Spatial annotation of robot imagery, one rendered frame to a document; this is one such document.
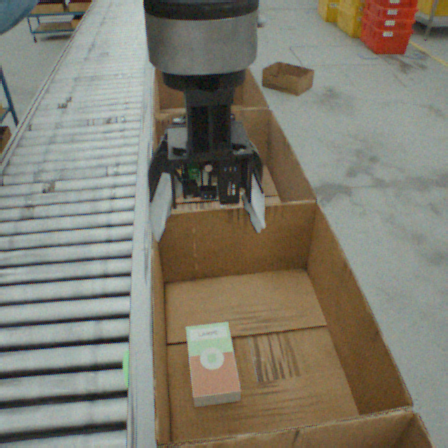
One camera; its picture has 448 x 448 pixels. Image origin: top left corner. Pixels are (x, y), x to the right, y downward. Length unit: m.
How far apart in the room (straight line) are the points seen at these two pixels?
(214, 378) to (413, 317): 1.50
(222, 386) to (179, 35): 0.49
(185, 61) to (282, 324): 0.54
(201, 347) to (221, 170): 0.39
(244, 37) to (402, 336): 1.75
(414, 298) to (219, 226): 1.52
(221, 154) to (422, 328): 1.76
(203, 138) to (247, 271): 0.50
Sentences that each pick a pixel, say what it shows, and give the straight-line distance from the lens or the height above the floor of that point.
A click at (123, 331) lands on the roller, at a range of 0.95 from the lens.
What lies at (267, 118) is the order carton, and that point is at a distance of 1.09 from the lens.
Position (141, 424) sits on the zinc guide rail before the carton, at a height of 0.89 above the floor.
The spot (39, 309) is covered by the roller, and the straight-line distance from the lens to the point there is 1.04.
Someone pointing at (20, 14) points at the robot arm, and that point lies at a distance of 0.21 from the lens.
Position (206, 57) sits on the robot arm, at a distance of 0.32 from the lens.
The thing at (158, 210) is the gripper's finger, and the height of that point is 1.22.
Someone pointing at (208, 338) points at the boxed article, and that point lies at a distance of 0.70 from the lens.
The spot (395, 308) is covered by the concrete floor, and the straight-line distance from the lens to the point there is 2.07.
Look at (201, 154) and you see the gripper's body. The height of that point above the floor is 1.32.
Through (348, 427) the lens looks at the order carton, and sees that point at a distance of 0.52.
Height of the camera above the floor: 1.49
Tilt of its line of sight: 40 degrees down
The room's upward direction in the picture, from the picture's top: straight up
